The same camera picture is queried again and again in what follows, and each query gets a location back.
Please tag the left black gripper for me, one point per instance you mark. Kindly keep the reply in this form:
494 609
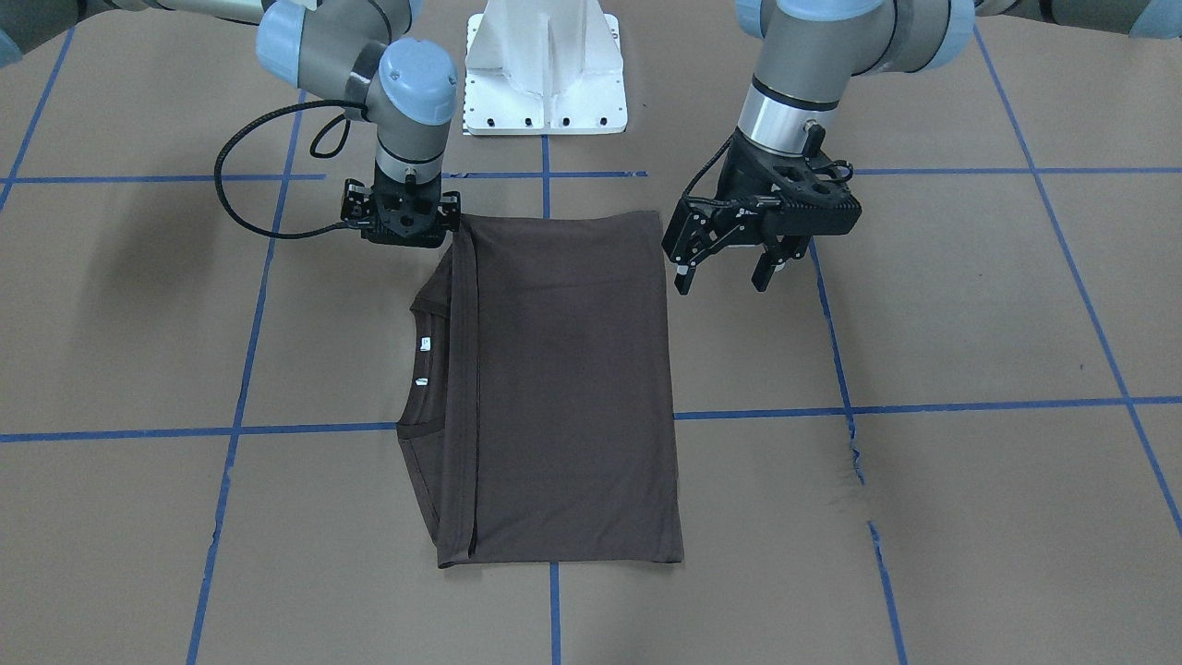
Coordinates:
736 174

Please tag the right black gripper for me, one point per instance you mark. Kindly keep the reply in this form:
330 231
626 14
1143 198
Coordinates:
355 207

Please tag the brown t-shirt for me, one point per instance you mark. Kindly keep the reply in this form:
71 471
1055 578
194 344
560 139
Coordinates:
539 426

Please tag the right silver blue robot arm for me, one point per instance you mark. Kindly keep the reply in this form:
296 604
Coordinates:
356 56

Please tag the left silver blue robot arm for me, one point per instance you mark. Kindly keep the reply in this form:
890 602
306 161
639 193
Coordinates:
812 49

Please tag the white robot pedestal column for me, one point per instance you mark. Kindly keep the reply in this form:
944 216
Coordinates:
544 68

